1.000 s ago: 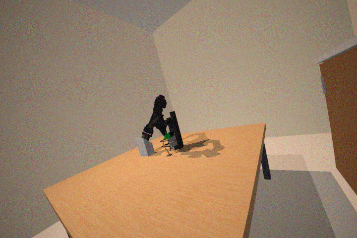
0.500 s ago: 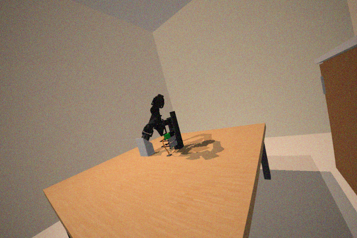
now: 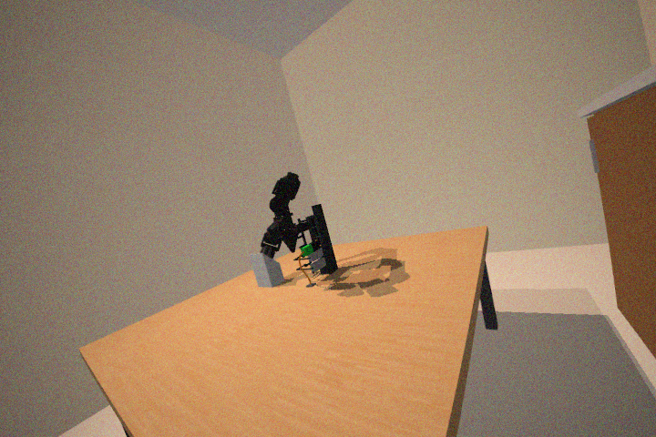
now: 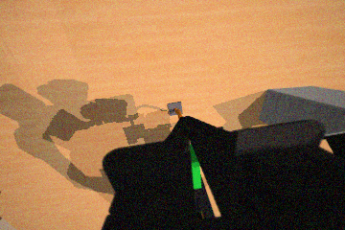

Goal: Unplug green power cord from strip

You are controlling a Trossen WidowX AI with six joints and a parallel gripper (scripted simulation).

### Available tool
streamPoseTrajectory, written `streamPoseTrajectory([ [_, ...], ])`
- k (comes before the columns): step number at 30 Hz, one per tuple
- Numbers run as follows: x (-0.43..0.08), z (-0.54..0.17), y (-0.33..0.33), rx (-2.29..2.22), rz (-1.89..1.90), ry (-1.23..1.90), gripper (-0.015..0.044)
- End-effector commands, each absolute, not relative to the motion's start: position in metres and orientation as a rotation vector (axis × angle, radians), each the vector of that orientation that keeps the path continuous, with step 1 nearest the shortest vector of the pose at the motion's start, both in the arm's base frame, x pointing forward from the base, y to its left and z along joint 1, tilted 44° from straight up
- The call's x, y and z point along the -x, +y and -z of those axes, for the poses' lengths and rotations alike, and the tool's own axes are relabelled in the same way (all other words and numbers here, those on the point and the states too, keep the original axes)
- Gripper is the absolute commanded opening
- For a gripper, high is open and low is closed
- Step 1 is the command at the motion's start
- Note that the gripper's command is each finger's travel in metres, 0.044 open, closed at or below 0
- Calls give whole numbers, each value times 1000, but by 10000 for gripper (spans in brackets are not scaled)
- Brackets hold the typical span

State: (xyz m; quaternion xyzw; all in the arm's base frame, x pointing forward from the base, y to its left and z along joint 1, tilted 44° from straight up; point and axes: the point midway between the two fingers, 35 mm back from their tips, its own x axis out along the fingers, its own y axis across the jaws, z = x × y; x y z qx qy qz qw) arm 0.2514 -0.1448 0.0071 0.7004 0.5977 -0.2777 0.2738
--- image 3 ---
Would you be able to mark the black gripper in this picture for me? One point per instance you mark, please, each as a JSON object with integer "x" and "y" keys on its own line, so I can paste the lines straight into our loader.
{"x": 289, "y": 236}

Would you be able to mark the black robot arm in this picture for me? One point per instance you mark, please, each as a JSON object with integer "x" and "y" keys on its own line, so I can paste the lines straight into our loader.
{"x": 286, "y": 190}

